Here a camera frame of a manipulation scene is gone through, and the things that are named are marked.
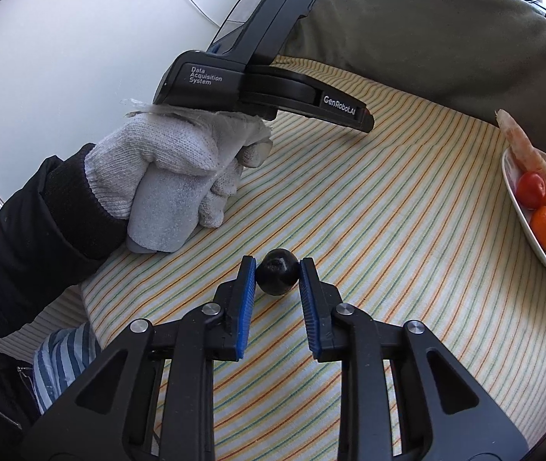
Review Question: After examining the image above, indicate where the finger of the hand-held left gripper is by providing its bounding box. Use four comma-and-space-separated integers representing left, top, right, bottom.
312, 85, 375, 134

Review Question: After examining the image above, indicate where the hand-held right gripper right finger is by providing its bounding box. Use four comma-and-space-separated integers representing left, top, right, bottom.
299, 257, 528, 461

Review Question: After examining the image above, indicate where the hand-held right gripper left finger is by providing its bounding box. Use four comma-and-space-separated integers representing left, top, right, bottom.
20, 255, 258, 461

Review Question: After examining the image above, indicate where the dark purple plum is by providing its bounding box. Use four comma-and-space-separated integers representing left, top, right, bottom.
255, 248, 300, 297

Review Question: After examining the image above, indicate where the large red tomato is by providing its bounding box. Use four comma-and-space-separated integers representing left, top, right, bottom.
516, 171, 546, 210

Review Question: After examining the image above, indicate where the white oval plate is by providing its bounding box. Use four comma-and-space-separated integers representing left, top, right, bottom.
501, 146, 546, 298

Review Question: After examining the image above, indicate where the person's left forearm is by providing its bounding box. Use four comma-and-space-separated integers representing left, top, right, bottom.
0, 143, 129, 347

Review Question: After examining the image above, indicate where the person's left hand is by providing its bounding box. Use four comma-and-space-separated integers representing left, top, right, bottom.
83, 98, 274, 254

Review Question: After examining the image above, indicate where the striped blanket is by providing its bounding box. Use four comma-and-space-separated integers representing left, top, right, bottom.
0, 55, 546, 461

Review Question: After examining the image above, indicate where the grey pillow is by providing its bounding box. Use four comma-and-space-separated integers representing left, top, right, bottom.
275, 0, 546, 164

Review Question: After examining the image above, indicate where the blue striped cloth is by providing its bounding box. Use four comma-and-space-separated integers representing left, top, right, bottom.
33, 322, 103, 416

